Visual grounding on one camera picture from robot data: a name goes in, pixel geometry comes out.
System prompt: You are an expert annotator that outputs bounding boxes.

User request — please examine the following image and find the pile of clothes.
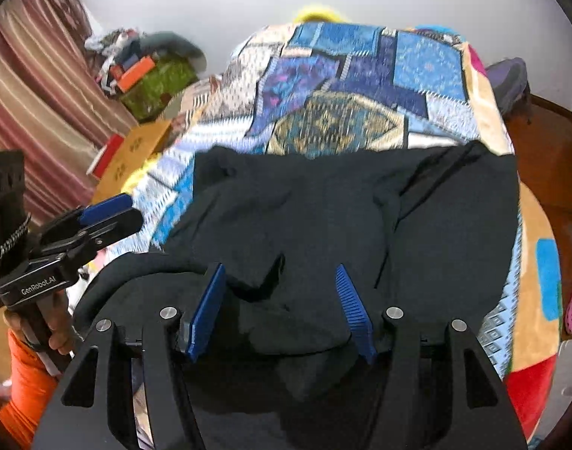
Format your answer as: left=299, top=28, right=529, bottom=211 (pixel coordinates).
left=83, top=28, right=148, bottom=100

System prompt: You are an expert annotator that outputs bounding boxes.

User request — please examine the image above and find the striped brown curtain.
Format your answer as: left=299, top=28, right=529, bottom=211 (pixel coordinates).
left=0, top=0, right=133, bottom=208

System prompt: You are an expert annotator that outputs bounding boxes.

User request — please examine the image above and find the dark purple cloth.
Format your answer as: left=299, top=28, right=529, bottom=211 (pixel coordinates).
left=485, top=56, right=533, bottom=119

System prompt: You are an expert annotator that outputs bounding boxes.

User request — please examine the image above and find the red white box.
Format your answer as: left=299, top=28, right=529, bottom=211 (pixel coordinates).
left=86, top=133, right=125, bottom=180

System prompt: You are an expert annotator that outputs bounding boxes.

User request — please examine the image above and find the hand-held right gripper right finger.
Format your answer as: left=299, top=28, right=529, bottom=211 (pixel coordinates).
left=335, top=263, right=526, bottom=450

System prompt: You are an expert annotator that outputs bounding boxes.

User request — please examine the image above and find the person's left hand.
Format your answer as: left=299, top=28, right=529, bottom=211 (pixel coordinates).
left=5, top=286, right=78, bottom=377

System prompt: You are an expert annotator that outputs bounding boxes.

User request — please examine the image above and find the orange box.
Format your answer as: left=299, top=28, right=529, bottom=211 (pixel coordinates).
left=116, top=56, right=157, bottom=93

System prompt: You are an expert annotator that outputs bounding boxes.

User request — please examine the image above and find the grey plush pillow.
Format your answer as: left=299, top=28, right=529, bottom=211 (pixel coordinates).
left=140, top=32, right=208, bottom=77

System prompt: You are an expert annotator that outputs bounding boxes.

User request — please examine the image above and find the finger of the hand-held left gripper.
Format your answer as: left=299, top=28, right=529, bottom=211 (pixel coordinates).
left=77, top=192, right=135, bottom=227
left=39, top=207, right=145, bottom=260

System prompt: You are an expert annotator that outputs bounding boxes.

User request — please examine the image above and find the yellow pillow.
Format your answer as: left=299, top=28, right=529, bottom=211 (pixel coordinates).
left=293, top=4, right=349, bottom=25

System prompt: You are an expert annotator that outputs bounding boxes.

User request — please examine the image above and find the striped patterned cloth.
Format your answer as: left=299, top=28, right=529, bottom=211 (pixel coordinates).
left=166, top=75, right=227, bottom=152

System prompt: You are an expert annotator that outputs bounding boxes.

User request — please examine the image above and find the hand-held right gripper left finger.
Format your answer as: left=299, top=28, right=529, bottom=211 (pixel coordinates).
left=30, top=262, right=228, bottom=450

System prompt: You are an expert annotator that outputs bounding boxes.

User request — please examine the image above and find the yellow cloth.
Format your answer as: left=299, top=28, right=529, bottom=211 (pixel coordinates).
left=125, top=158, right=156, bottom=194

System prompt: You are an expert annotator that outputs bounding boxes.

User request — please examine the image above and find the wooden lap table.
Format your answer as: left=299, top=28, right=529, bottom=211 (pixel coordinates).
left=93, top=118, right=173, bottom=208

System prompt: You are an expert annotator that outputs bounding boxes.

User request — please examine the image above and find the black zip hoodie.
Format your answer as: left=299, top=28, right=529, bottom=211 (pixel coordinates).
left=72, top=141, right=522, bottom=450

